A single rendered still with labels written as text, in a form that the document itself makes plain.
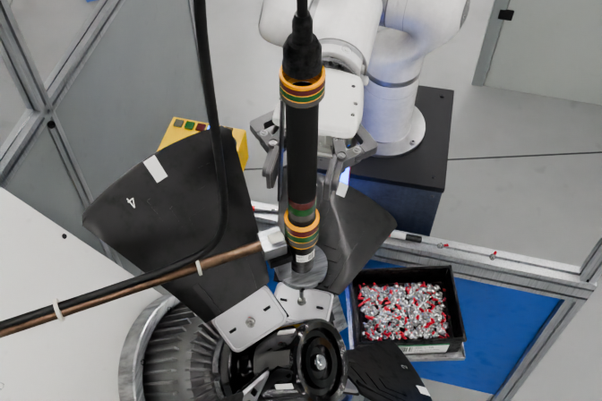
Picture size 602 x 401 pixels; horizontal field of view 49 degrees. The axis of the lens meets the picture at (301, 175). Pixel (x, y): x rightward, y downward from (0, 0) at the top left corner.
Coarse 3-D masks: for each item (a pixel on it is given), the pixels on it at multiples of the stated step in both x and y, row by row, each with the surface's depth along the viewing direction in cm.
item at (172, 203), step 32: (224, 128) 89; (160, 160) 85; (192, 160) 87; (224, 160) 88; (160, 192) 85; (192, 192) 86; (96, 224) 83; (128, 224) 84; (160, 224) 86; (192, 224) 86; (256, 224) 89; (128, 256) 85; (160, 256) 86; (256, 256) 89; (192, 288) 88; (224, 288) 88; (256, 288) 89
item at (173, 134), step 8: (184, 120) 137; (192, 120) 137; (168, 128) 135; (176, 128) 135; (184, 128) 135; (168, 136) 134; (176, 136) 134; (184, 136) 134; (240, 136) 134; (160, 144) 133; (168, 144) 133; (240, 144) 133; (240, 152) 134; (240, 160) 135
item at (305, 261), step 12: (300, 24) 56; (312, 24) 56; (288, 36) 58; (300, 36) 56; (312, 36) 57; (288, 48) 58; (300, 48) 57; (312, 48) 57; (288, 60) 58; (300, 60) 58; (312, 60) 58; (288, 72) 59; (300, 72) 59; (312, 72) 59; (300, 252) 84; (312, 252) 85; (300, 264) 86; (312, 264) 88
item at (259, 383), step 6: (264, 372) 86; (258, 378) 85; (264, 378) 86; (252, 384) 84; (258, 384) 86; (246, 390) 83; (258, 390) 88; (246, 396) 84; (252, 396) 87; (258, 396) 89
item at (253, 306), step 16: (240, 304) 90; (256, 304) 90; (272, 304) 90; (224, 320) 90; (240, 320) 90; (256, 320) 90; (272, 320) 91; (224, 336) 90; (240, 336) 91; (256, 336) 91
